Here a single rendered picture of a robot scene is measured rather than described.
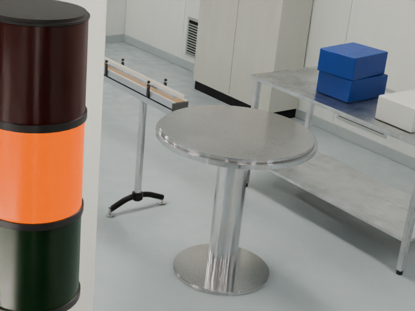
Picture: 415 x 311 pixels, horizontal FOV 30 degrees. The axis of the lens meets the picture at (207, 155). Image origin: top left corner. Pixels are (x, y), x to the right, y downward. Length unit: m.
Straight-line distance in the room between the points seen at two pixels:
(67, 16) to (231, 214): 4.26
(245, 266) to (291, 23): 3.14
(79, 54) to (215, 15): 7.63
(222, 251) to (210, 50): 3.73
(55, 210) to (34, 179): 0.02
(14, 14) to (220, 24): 7.59
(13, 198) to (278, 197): 5.60
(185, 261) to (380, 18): 3.15
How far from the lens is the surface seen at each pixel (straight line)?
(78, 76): 0.36
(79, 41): 0.36
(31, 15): 0.36
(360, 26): 7.18
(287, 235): 5.40
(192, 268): 4.80
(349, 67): 5.31
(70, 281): 0.41
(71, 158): 0.37
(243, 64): 7.71
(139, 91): 5.13
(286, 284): 4.82
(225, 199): 4.55
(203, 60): 8.19
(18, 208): 0.38
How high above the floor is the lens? 2.43
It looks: 22 degrees down
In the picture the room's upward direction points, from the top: 6 degrees clockwise
